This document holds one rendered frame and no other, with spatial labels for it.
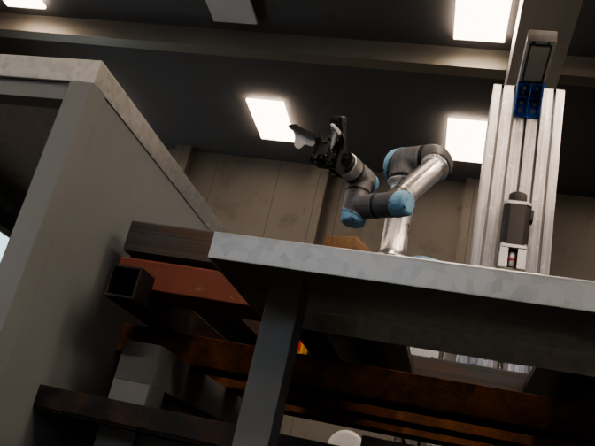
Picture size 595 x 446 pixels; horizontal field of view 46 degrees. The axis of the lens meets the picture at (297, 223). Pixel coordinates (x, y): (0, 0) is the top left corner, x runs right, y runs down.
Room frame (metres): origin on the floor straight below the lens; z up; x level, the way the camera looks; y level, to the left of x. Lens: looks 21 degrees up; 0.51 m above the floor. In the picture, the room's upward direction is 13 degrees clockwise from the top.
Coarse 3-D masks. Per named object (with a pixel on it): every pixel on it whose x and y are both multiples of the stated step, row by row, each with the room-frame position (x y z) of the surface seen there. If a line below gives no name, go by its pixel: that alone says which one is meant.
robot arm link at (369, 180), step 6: (366, 168) 1.89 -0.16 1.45; (360, 174) 1.88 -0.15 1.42; (366, 174) 1.90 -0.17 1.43; (372, 174) 1.92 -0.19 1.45; (354, 180) 1.89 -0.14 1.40; (360, 180) 1.90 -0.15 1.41; (366, 180) 1.91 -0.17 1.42; (372, 180) 1.92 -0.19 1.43; (378, 180) 1.96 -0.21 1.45; (348, 186) 1.92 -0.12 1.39; (360, 186) 1.90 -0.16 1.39; (366, 186) 1.91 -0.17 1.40; (372, 186) 1.94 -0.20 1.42; (378, 186) 1.96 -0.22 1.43; (372, 192) 1.96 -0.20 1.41
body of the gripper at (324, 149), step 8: (320, 136) 1.78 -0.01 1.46; (328, 136) 1.76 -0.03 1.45; (320, 144) 1.79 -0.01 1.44; (328, 144) 1.77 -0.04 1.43; (336, 144) 1.77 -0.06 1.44; (312, 152) 1.80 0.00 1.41; (320, 152) 1.79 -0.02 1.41; (328, 152) 1.77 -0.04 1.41; (336, 152) 1.79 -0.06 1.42; (312, 160) 1.81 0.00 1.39; (320, 160) 1.80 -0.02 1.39; (328, 160) 1.76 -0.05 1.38; (336, 160) 1.79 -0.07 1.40; (344, 160) 1.84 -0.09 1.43; (352, 160) 1.84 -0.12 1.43; (328, 168) 1.82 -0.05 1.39; (336, 168) 1.80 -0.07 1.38; (344, 168) 1.85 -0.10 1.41; (336, 176) 1.86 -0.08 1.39
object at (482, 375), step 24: (144, 240) 1.09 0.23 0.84; (168, 240) 1.08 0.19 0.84; (192, 240) 1.07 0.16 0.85; (192, 264) 1.09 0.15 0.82; (240, 336) 1.60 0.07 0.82; (384, 360) 1.50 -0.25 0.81; (408, 360) 1.44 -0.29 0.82; (432, 360) 1.59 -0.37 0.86; (480, 384) 1.55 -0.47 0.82; (504, 384) 1.54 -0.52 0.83; (528, 384) 1.41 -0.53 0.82; (552, 384) 1.36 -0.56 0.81; (576, 384) 1.31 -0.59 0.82
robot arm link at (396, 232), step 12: (396, 156) 2.11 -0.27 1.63; (408, 156) 2.08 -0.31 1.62; (420, 156) 2.06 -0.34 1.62; (384, 168) 2.15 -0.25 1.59; (396, 168) 2.11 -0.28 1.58; (408, 168) 2.09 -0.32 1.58; (396, 180) 2.11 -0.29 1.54; (408, 216) 2.11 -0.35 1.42; (384, 228) 2.14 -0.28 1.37; (396, 228) 2.11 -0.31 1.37; (408, 228) 2.12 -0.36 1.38; (384, 240) 2.12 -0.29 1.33; (396, 240) 2.11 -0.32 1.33; (384, 252) 2.10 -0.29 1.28; (396, 252) 2.10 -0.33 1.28
